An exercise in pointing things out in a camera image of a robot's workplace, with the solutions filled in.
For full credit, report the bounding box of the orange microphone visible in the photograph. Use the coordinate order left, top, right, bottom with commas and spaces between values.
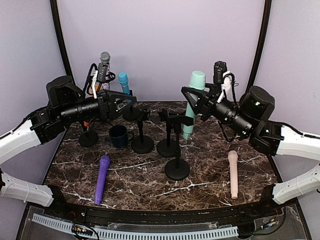
83, 85, 99, 129

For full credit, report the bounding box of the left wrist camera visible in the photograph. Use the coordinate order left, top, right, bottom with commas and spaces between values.
83, 63, 110, 99

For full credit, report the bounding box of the black front rail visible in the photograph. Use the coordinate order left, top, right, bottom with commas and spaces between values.
45, 202, 284, 229

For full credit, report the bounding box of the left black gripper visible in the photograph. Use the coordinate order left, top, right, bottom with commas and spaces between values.
59, 88, 138, 125

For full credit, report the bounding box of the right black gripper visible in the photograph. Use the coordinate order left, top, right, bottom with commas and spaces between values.
181, 82, 254, 138

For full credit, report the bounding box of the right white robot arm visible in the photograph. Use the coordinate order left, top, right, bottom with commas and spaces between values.
181, 83, 320, 161

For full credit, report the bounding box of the teal blue microphone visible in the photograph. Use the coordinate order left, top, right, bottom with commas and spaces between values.
118, 72, 131, 96

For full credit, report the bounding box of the black round-base stand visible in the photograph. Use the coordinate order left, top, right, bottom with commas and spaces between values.
122, 105, 142, 121
78, 124, 99, 148
131, 108, 155, 154
165, 115, 194, 181
156, 109, 178, 158

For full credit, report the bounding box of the pale pink microphone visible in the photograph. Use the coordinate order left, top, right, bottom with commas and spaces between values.
227, 150, 239, 200

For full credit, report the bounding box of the silver glitter microphone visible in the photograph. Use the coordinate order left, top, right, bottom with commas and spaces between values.
99, 51, 111, 90

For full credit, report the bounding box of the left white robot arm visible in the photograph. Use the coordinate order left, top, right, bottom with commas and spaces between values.
0, 75, 137, 218

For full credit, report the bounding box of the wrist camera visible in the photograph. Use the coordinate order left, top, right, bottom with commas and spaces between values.
213, 60, 238, 103
83, 63, 110, 99

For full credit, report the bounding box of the black round-base stand, orange mic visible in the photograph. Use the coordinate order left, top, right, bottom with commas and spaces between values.
78, 124, 99, 148

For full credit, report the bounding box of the white slotted cable duct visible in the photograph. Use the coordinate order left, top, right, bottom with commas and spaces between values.
31, 213, 239, 240

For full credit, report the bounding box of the black round-base stand, teal mic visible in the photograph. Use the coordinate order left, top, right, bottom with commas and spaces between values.
122, 105, 142, 121

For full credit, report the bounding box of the left black corner post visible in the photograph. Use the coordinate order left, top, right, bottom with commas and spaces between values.
49, 0, 82, 107

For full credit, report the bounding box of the black corner post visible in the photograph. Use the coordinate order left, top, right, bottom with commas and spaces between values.
245, 0, 272, 93
49, 0, 82, 107

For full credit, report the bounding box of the dark blue mug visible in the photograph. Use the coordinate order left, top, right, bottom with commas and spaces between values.
108, 125, 135, 149

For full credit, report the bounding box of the black tripod shock-mount stand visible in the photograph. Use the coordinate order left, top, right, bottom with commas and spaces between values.
84, 66, 117, 127

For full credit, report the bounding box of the purple microphone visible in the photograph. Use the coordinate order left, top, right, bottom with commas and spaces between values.
94, 155, 110, 205

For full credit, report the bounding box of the right black corner post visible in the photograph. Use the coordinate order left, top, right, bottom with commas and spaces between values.
245, 0, 272, 93

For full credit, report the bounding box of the mint green microphone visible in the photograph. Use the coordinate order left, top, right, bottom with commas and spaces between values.
183, 70, 206, 140

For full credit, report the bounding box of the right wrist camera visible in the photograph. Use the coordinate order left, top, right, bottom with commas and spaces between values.
213, 60, 238, 103

